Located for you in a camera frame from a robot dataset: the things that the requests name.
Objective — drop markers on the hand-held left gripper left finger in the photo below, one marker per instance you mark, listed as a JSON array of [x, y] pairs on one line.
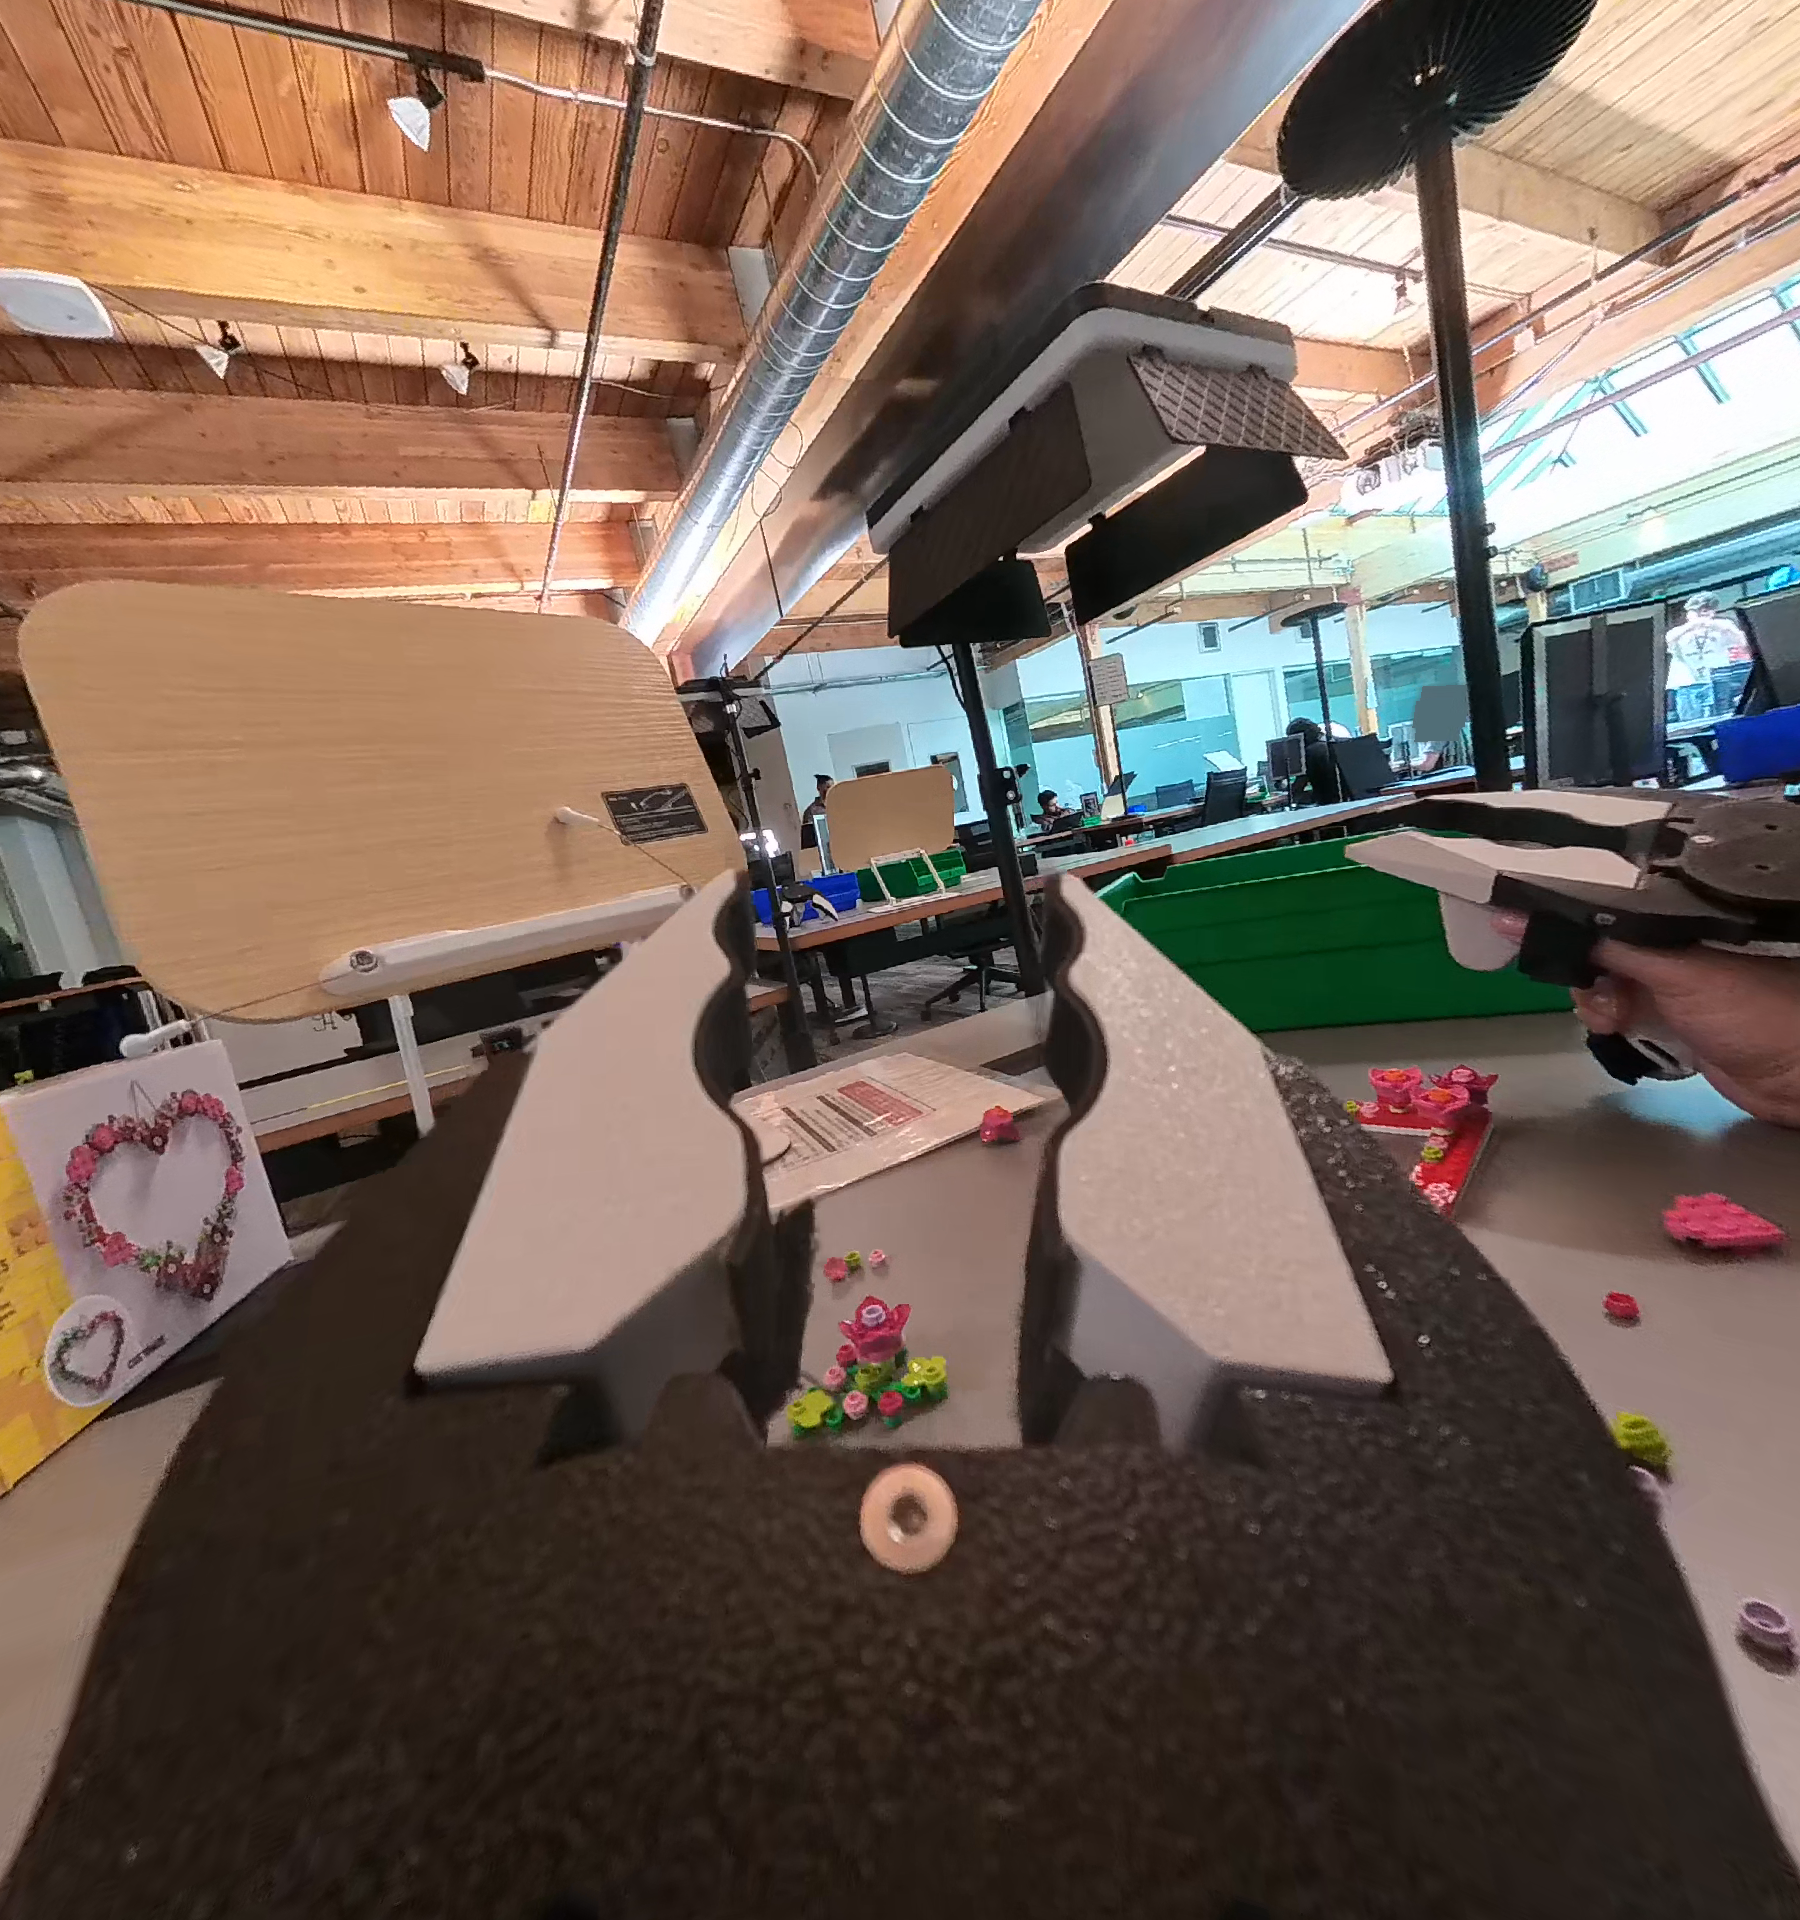
[[601, 1170]]

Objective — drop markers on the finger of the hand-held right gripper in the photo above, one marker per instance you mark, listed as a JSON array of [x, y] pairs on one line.
[[1576, 829], [1501, 871]]

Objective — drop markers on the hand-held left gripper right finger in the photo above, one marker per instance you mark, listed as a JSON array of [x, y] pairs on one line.
[[1199, 1185]]

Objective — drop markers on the red lego heart wreath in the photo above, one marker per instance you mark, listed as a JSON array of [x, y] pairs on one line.
[[1458, 1156]]

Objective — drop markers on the pink lego heart piece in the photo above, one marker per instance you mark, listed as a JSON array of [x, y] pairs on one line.
[[1725, 1222]]

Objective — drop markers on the magenta lego flower orange centre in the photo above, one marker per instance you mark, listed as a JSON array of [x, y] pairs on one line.
[[999, 1126]]

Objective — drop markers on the group of small lego pieces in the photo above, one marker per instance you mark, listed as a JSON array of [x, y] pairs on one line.
[[873, 1328]]

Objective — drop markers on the lime lego leaf piece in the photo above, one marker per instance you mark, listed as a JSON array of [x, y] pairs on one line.
[[1643, 1442]]

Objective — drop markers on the yellow and white lego box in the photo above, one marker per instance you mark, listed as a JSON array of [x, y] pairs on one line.
[[30, 1275]]

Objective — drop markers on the person's right hand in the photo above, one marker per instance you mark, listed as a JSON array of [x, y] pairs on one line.
[[1755, 1022]]

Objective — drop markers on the large blue plastic bin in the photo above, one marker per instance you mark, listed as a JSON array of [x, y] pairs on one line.
[[1786, 748]]

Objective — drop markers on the printed sheet in plastic sleeve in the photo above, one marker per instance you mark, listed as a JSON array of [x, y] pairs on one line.
[[886, 1119]]

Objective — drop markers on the small blue plastic bin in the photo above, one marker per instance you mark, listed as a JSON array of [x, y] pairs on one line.
[[780, 904]]

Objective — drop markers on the black office chair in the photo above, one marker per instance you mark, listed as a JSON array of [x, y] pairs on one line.
[[976, 939]]

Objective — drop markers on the long wooden desk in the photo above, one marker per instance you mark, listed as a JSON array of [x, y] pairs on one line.
[[1110, 860]]

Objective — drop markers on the small green plastic bin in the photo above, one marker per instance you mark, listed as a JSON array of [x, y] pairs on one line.
[[929, 873]]

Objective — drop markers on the black pole with ribbed disc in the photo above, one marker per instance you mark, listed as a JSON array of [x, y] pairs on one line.
[[1458, 376]]

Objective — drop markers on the black tripod stand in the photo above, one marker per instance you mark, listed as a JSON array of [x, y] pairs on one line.
[[729, 706]]

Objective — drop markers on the black light stand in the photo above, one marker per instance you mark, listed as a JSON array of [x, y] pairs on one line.
[[987, 752]]

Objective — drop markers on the studio light with black flaps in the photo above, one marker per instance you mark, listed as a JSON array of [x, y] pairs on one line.
[[1110, 450]]

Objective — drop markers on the white ceiling spot lamp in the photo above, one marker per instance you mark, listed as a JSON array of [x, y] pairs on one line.
[[458, 376], [413, 118], [215, 359]]

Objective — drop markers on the black ceiling pipe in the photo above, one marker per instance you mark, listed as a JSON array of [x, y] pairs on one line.
[[598, 301]]

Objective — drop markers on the white square ceiling box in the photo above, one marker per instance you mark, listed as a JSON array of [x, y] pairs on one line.
[[44, 304]]

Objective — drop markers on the silver ventilation duct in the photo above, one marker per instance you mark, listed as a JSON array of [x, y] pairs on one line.
[[841, 257]]

